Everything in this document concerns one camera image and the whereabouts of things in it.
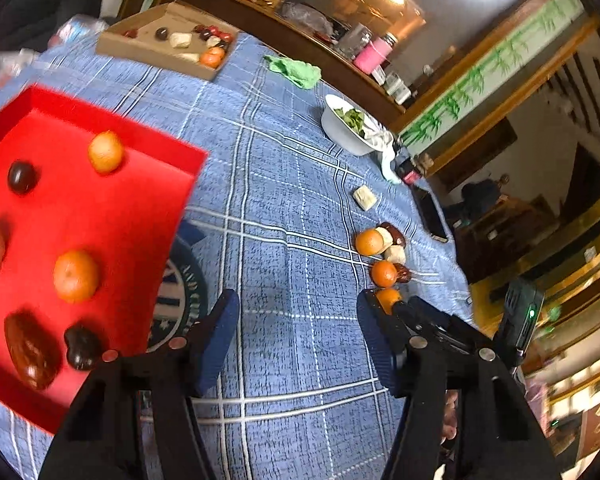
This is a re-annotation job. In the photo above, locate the dark plum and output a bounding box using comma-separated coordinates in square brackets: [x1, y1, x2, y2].
[7, 160, 38, 195]

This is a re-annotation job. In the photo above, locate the brown cardboard box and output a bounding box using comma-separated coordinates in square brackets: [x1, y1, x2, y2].
[96, 1, 240, 81]

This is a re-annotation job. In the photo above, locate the person in background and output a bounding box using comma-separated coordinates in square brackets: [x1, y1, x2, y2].
[462, 174, 509, 220]

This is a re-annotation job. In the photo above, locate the dark cherry fruit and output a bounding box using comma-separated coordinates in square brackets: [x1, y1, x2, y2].
[64, 324, 102, 372]

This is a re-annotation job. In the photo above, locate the wooden sideboard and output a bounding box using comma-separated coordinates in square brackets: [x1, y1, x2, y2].
[152, 0, 405, 127]

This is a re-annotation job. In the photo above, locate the yellow-brown orange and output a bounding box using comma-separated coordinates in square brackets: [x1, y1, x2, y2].
[53, 249, 99, 304]

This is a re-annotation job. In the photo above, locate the dark red date small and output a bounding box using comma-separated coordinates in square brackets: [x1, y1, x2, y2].
[393, 263, 412, 283]

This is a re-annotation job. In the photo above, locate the right hand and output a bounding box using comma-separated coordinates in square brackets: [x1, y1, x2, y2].
[441, 390, 460, 443]

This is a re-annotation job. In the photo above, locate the clear glass jar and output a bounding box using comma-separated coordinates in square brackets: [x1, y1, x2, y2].
[335, 23, 373, 61]

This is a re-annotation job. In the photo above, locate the cream block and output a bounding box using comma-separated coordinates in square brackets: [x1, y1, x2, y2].
[352, 185, 378, 211]

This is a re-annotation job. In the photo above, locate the white round block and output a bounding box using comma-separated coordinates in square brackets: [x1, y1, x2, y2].
[375, 226, 393, 254]

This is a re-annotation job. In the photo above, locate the white bowl with greens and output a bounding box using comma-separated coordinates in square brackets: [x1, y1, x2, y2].
[321, 94, 392, 156]

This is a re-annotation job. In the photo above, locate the black smartphone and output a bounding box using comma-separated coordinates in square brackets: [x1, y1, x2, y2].
[411, 185, 449, 243]

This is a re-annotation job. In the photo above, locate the pink tumbler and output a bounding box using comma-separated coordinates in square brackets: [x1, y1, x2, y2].
[353, 32, 398, 75]

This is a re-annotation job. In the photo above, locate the small orange mandarin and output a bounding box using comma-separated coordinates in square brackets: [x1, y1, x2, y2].
[375, 288, 402, 315]

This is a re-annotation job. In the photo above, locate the white sock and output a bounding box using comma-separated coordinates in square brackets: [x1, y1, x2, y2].
[365, 127, 402, 184]

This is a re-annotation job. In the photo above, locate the white cube block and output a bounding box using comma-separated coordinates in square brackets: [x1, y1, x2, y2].
[384, 245, 406, 266]

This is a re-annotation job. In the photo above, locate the red plastic tray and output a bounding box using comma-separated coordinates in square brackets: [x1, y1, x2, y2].
[0, 86, 207, 434]

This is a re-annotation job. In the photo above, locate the green cloth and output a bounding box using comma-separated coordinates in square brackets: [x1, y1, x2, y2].
[264, 55, 322, 90]

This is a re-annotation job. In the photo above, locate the dark jar red label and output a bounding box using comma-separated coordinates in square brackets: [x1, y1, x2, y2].
[394, 157, 422, 185]

